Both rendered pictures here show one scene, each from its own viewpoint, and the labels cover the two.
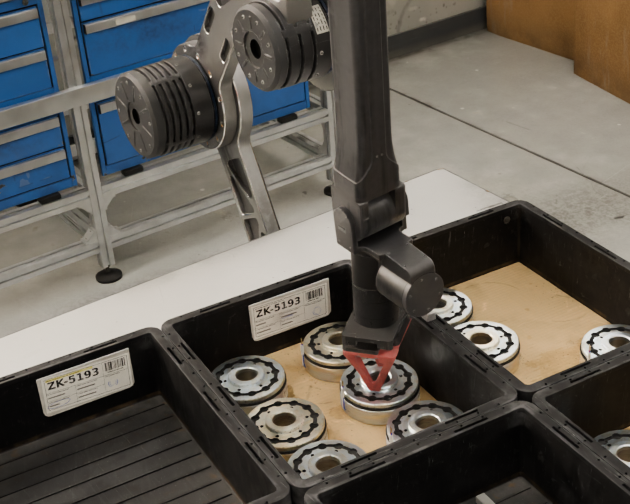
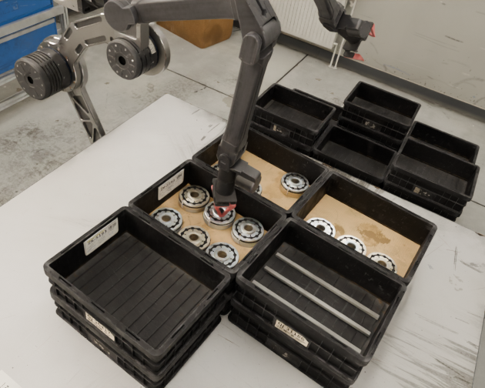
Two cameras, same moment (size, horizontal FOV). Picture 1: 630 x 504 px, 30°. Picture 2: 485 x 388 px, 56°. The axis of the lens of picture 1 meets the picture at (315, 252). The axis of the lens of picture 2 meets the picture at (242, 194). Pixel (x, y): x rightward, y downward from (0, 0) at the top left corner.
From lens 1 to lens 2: 65 cm
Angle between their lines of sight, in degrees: 32
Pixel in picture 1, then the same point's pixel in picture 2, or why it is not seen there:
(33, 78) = not seen: outside the picture
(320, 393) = (194, 219)
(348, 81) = (242, 108)
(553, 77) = not seen: hidden behind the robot
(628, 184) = (195, 76)
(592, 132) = (173, 52)
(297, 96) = not seen: hidden behind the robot
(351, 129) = (238, 126)
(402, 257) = (249, 172)
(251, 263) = (108, 148)
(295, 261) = (127, 146)
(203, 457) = (162, 259)
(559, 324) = (265, 172)
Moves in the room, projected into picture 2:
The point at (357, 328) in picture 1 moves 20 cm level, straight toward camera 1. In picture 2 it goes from (220, 196) to (251, 245)
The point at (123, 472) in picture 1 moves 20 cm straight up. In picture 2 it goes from (132, 273) to (130, 227)
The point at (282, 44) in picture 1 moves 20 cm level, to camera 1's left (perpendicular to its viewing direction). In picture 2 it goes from (139, 60) to (78, 68)
